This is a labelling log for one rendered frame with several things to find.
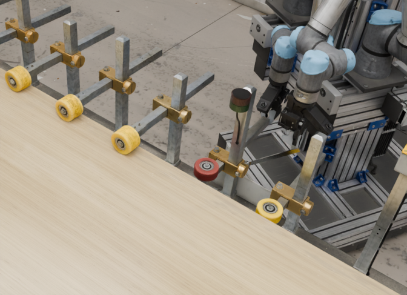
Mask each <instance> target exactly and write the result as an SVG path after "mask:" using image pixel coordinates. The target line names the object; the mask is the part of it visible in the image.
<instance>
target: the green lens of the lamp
mask: <svg viewBox="0 0 407 295"><path fill-rule="evenodd" d="M229 106H230V109H232V111H235V112H238V113H244V112H246V111H248V109H249V106H250V104H248V105H247V106H244V107H240V106H237V105H234V104H233V103H232V102H231V100H230V104H229Z"/></svg>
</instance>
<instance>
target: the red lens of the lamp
mask: <svg viewBox="0 0 407 295"><path fill-rule="evenodd" d="M235 89H236V88H235ZM235 89H234V90H235ZM232 93H233V90H232V92H231V98H230V100H231V102H232V103H233V104H235V105H238V106H246V105H248V104H249V103H250V100H251V96H250V97H249V98H248V99H238V98H236V97H234V96H233V94H232ZM250 95H251V93H250Z"/></svg>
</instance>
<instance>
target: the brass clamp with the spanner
mask: <svg viewBox="0 0 407 295"><path fill-rule="evenodd" d="M217 147H219V146H217ZM213 150H214V148H213V149H212V150H211V151H210V152H209V156H208V158H211V159H213V160H215V161H216V160H219V161H221V162H223V163H224V166H223V170H222V171H223V172H225V173H226V174H229V175H230V176H232V177H234V178H236V177H237V176H238V177H240V178H243V177H244V176H245V175H246V173H247V171H248V168H249V166H248V165H247V164H245V163H244V162H245V160H243V159H242V160H241V161H240V162H239V163H238V164H237V165H234V164H233V163H231V162H229V161H228V157H229V153H230V152H229V151H226V150H224V149H223V148H220V147H219V150H220V151H219V152H218V153H215V152H214V151H213Z"/></svg>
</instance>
